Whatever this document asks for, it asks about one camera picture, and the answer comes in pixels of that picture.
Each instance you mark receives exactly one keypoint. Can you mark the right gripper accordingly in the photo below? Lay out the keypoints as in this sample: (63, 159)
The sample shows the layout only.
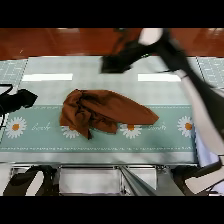
(121, 61)

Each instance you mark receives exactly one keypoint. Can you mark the brown T-shirt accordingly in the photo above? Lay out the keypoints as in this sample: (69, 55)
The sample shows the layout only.
(106, 110)

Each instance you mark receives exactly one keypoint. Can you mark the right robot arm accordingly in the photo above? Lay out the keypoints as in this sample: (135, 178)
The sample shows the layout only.
(206, 116)

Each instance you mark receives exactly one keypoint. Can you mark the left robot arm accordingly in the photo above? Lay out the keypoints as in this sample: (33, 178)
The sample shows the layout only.
(18, 100)

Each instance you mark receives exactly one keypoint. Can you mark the silver frame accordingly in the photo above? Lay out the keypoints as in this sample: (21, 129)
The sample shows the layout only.
(140, 185)

